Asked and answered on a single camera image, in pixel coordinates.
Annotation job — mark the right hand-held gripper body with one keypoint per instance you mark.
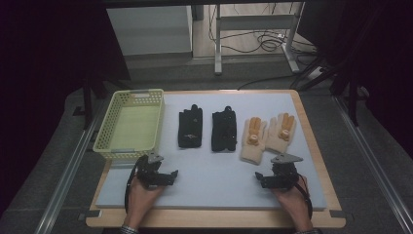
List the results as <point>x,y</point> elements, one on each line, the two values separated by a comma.
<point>284,177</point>

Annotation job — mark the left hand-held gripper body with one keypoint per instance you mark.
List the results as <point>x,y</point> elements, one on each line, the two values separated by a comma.
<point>149,172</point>

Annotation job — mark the beige glove with orange bear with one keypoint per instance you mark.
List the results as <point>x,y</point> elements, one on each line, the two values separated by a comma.
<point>252,148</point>
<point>277,139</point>

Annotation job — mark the pale green plastic basket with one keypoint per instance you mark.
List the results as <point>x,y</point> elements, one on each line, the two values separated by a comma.
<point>134,128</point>

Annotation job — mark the black glove with logo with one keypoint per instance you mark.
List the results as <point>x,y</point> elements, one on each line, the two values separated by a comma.
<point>190,128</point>

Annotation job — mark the plain black glove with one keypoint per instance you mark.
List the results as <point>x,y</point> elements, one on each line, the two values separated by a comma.
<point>224,131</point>

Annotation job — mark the person's right hand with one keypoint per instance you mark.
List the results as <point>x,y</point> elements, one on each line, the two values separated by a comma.
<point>297,204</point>

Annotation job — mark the person's left hand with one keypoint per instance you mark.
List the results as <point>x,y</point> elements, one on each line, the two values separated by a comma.
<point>139,201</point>

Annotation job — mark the white foam mat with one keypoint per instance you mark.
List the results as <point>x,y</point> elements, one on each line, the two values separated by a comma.
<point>211,175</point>

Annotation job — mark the black stand legs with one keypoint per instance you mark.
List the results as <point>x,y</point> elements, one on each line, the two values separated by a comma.
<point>352,97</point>
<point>87,100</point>

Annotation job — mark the white power strip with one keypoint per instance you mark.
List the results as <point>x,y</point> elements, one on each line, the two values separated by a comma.
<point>315,73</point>

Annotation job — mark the white cabinet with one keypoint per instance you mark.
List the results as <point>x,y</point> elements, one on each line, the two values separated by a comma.
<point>149,31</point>

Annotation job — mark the dark curtain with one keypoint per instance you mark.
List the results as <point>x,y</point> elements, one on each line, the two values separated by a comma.
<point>383,65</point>
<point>39,81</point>

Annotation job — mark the black corner bracket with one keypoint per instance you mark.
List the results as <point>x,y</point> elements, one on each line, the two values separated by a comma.
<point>340,214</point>
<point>89,214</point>

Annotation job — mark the aluminium rail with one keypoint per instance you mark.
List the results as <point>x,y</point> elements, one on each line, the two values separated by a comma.
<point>373,162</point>
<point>68,175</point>

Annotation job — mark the white metal desk frame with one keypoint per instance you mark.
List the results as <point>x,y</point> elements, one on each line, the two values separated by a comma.
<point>256,22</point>

